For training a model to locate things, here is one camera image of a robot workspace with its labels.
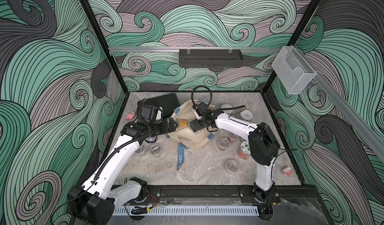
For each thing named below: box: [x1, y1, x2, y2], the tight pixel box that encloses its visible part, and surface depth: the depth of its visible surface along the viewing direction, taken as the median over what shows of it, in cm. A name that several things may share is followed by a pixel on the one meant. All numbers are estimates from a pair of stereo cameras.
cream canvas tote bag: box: [168, 99, 216, 149], surface depth 85 cm
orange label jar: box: [176, 118, 188, 129], surface depth 97 cm
